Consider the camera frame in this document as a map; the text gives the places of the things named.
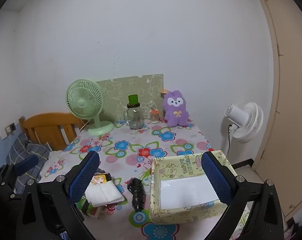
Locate green desk fan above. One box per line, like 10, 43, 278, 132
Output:
65, 79, 114, 137

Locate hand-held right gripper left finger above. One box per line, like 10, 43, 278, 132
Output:
15, 151, 101, 240

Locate beige fan cable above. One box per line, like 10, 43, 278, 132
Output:
78, 119, 93, 132

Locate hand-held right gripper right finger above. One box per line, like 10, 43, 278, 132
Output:
200, 151, 285, 240

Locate black fan cable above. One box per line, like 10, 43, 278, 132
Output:
226, 124, 235, 155

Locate wooden headboard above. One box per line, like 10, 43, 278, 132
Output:
18, 112, 85, 152

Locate wall socket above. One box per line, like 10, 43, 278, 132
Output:
4, 122, 17, 134

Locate floral tablecloth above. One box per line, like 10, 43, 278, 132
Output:
38, 119, 251, 240

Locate yellow cartoon print box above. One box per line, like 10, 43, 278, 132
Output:
150, 150, 238, 225

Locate glass jar with green cap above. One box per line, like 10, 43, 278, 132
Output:
123, 94, 144, 130

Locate beige door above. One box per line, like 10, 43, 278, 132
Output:
250, 0, 302, 220

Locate green patterned board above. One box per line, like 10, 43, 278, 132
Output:
95, 74, 164, 122

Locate white standing fan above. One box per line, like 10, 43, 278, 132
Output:
224, 102, 264, 144

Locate green tissue pack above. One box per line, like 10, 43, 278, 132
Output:
76, 196, 109, 219

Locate purple plush bunny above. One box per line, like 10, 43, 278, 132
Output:
161, 89, 189, 127

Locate cartoon print tissue pack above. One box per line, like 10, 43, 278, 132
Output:
91, 173, 113, 186

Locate white tissue packet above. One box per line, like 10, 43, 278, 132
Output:
85, 180, 125, 207

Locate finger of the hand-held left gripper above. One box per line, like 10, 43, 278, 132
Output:
0, 154, 39, 188

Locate black plastic bag bundle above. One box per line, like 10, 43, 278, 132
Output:
126, 177, 145, 212

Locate blue plaid blanket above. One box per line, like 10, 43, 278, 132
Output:
6, 132, 51, 193

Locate small toothpick jar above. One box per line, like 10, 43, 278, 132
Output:
150, 108, 160, 124

